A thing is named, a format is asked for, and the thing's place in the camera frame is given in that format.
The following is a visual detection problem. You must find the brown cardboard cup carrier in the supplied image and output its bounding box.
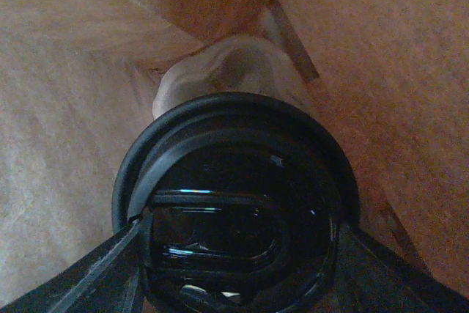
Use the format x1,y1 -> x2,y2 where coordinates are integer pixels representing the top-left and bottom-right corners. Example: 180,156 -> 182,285
152,35 -> 316,119

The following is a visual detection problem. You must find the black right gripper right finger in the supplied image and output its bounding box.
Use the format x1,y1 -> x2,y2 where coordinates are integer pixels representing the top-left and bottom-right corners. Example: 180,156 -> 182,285
335,224 -> 468,312

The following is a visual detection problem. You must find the brown paper bag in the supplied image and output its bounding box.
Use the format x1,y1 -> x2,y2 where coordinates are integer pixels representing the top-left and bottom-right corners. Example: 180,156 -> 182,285
1,0 -> 468,305

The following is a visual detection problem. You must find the black cup lid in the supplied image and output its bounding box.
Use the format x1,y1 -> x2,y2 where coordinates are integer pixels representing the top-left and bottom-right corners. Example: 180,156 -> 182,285
111,93 -> 360,312

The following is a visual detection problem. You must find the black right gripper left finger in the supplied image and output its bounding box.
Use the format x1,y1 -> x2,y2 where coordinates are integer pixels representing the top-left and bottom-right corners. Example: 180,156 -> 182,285
1,216 -> 151,312

